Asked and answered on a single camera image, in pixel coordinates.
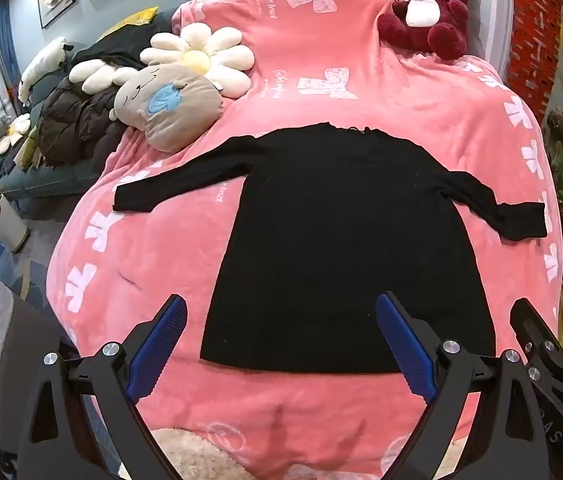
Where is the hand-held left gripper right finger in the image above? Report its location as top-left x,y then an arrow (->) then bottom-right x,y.
375,290 -> 548,480

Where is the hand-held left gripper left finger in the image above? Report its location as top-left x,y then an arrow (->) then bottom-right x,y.
18,294 -> 188,480

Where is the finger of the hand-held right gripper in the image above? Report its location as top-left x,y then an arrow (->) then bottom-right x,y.
510,298 -> 563,413

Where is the black long-sleeved sweater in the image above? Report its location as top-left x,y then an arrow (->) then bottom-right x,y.
113,121 -> 548,375

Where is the beige fluffy cloth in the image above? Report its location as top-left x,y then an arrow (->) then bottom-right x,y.
149,427 -> 252,480

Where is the teal sofa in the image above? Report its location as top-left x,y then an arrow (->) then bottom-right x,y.
0,115 -> 105,221

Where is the grey face pillow blue nose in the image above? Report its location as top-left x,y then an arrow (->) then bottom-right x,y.
114,63 -> 225,153

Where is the black puffer jacket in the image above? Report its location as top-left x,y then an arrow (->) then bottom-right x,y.
39,77 -> 127,168

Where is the pink blanket with white bows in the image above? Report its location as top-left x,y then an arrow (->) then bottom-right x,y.
44,0 -> 563,480

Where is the small daisy flower pillow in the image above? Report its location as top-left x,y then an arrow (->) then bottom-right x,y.
0,112 -> 32,155

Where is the cream daisy flower pillow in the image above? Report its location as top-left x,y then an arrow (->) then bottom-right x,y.
68,58 -> 135,96

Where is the large daisy flower pillow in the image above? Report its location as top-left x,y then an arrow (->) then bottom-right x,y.
140,24 -> 256,99

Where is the dark cloth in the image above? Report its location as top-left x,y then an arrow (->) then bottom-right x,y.
72,25 -> 172,68

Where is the white plush animal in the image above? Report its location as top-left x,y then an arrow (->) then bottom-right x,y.
18,36 -> 75,103

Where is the dark red plush bear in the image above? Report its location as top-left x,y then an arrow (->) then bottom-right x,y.
378,0 -> 471,60

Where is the yellow cushion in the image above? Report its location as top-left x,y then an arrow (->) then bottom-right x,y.
106,6 -> 160,36

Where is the blue curtain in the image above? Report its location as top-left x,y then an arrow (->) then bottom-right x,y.
0,0 -> 22,106

